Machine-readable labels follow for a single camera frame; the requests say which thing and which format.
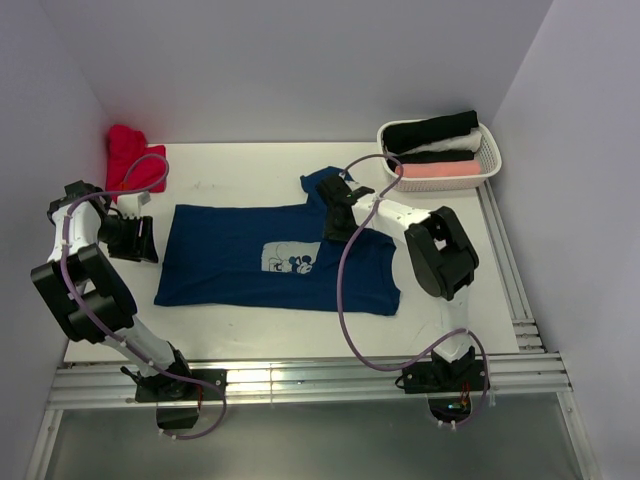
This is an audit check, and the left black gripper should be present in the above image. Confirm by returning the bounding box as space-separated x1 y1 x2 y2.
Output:
97 213 158 263

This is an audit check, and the blue Mickey Mouse t-shirt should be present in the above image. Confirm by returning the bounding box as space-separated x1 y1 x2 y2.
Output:
154 167 400 316

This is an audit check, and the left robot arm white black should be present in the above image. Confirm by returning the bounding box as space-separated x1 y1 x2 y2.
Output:
30 181 195 399

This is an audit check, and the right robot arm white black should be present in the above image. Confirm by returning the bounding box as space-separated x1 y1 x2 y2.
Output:
316 173 489 390

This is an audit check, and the red t-shirt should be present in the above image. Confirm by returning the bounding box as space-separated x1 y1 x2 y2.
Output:
105 124 166 191

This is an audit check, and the top black rolled shirt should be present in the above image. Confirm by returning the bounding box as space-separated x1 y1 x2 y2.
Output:
381 110 479 154

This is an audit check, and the black rolled shirt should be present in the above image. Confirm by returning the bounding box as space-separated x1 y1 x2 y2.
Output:
392 150 475 164
381 110 479 154

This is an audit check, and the lower black rolled shirt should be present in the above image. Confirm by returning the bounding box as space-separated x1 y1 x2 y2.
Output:
392 150 475 164

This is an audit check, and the pink rolled shirt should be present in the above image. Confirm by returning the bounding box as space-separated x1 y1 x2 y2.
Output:
402 160 483 178

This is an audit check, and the white rolled shirt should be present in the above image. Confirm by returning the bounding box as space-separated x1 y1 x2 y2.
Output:
408 128 483 154

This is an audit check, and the white plastic basket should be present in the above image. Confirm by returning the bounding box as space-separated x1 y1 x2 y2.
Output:
377 119 502 192

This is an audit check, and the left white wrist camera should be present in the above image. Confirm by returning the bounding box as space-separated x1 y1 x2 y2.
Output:
116 192 151 218

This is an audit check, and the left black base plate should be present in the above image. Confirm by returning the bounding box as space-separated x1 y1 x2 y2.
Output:
134 369 227 403

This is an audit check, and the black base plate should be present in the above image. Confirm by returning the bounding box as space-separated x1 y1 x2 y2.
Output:
134 369 227 403
397 360 491 394

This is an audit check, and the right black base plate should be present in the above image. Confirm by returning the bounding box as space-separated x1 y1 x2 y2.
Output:
397 360 491 394

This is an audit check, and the aluminium rail frame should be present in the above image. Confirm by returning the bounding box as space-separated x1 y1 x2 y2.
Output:
27 185 601 479

